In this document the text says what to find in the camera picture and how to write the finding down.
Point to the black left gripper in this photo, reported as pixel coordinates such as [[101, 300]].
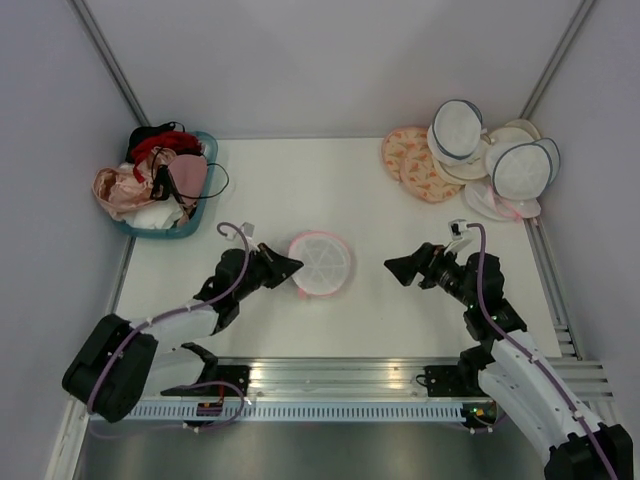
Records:
[[282, 266]]

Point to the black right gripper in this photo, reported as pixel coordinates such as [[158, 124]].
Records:
[[425, 259]]

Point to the white mesh bag pink zipper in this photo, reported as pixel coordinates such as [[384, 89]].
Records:
[[327, 263]]

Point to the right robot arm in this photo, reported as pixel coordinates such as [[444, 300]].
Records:
[[571, 440]]

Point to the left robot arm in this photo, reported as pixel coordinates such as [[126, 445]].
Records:
[[122, 361]]

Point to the flat white bag pink trim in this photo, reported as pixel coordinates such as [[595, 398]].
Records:
[[481, 197]]

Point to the floral peach laundry bag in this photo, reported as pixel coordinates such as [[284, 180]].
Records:
[[401, 144]]

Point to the white bra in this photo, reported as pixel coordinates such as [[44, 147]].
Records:
[[158, 216]]

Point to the dusty pink bra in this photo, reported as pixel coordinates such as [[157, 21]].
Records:
[[188, 174]]

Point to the black bra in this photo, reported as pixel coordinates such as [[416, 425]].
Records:
[[155, 166]]

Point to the white mesh bag blue trim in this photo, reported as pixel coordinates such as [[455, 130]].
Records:
[[454, 135]]

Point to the large white bag blue trim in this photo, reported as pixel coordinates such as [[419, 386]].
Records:
[[522, 171]]

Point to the red lace bra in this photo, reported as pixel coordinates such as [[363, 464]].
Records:
[[179, 142]]

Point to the cream laundry bag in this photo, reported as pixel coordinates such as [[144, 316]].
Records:
[[463, 172]]

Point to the peach satin bra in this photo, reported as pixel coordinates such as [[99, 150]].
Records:
[[119, 193]]

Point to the teal plastic basket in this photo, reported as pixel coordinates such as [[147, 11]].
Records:
[[192, 216]]

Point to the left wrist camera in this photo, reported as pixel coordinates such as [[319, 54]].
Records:
[[247, 229]]

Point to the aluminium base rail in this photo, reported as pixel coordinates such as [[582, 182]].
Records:
[[307, 378]]

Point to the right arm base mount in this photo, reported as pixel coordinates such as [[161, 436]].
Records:
[[446, 381]]

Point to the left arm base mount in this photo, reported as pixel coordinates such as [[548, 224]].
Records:
[[211, 383]]

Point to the white slotted cable duct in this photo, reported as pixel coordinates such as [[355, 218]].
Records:
[[165, 410]]

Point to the aluminium side rail right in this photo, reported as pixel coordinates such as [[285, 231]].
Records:
[[552, 289]]

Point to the aluminium frame post left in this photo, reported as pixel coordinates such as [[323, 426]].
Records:
[[97, 38]]

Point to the aluminium frame post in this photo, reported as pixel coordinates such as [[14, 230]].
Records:
[[97, 38], [569, 36]]

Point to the aluminium frame post right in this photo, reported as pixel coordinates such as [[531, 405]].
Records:
[[569, 36]]

